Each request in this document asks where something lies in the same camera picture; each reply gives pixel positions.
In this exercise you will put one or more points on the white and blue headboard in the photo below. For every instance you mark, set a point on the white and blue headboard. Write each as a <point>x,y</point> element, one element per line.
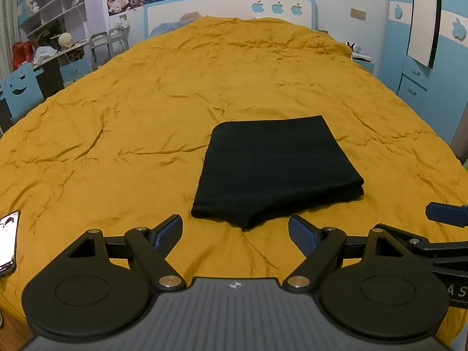
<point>226,5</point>

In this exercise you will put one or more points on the grey chair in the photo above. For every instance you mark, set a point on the grey chair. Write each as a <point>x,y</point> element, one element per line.
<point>99,44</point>
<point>117,38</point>

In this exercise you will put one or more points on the white plastic bag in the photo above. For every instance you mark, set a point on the white plastic bag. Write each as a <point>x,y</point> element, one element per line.
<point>44,53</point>

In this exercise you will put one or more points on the white round globe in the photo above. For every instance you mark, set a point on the white round globe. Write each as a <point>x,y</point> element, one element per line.
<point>65,40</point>

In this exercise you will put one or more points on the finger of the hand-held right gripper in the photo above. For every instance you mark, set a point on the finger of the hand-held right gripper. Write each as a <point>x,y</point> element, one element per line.
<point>446,212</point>
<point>438,252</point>

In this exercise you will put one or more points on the blue pillow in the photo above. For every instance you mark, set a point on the blue pillow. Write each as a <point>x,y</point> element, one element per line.
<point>168,28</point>

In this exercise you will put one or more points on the yellow blanket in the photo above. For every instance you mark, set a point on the yellow blanket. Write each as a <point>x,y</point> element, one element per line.
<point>109,135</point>

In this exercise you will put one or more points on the blue and white desk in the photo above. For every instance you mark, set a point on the blue and white desk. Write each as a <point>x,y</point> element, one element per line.
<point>55,73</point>

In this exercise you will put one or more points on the light curtain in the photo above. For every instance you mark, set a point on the light curtain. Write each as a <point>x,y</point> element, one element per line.
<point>6,33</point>

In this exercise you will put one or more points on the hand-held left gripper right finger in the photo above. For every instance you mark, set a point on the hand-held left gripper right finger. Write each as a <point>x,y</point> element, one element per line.
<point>301,236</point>

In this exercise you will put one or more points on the black pants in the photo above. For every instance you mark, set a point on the black pants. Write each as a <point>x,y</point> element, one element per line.
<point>274,168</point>

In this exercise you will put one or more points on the blue smiley-face chair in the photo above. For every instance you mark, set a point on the blue smiley-face chair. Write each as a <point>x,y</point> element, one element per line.
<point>22,95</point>

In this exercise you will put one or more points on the red bag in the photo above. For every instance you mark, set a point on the red bag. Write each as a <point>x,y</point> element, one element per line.
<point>22,54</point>

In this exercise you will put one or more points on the blue nightstand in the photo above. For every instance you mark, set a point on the blue nightstand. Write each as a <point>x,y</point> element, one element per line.
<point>365,66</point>

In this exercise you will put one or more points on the beige wall switch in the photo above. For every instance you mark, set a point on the beige wall switch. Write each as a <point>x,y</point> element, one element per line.
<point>357,13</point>

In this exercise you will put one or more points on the smartphone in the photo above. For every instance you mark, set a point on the smartphone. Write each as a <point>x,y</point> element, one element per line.
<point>8,243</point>

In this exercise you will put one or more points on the white panel with black edge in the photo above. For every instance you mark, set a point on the white panel with black edge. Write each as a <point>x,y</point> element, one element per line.
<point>420,18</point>

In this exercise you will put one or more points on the blue and white shelf unit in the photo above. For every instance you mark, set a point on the blue and white shelf unit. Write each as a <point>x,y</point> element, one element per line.
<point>55,3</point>

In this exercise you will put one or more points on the blue wardrobe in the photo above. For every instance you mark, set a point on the blue wardrobe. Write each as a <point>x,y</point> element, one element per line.
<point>413,87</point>

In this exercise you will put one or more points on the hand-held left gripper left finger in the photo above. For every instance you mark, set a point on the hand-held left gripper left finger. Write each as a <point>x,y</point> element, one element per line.
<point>168,234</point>

